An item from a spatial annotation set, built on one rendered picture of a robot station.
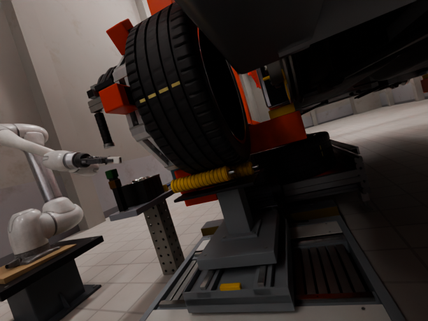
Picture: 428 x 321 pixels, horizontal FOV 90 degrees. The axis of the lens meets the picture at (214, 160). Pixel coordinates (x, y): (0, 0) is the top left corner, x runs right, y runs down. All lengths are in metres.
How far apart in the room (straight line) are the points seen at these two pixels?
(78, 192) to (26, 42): 2.27
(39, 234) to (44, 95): 2.79
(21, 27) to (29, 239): 3.50
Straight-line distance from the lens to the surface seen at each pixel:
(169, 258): 1.35
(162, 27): 0.76
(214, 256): 0.88
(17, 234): 1.60
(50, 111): 4.02
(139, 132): 0.79
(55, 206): 1.69
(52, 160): 1.34
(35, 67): 4.26
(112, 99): 0.74
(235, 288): 0.79
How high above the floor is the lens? 0.61
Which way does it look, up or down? 3 degrees down
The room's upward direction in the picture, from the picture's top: 17 degrees counter-clockwise
